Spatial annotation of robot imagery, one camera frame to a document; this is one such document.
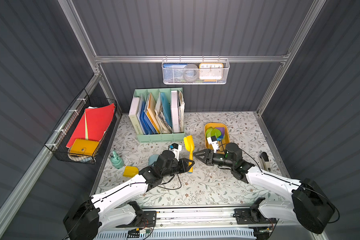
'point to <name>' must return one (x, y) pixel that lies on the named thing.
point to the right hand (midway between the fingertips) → (198, 155)
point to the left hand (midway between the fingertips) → (193, 163)
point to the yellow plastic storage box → (207, 144)
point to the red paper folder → (94, 123)
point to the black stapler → (264, 158)
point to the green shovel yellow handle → (211, 132)
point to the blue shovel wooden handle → (222, 130)
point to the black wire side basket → (60, 139)
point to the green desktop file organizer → (156, 114)
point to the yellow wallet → (83, 147)
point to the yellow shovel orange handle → (189, 144)
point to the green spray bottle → (117, 161)
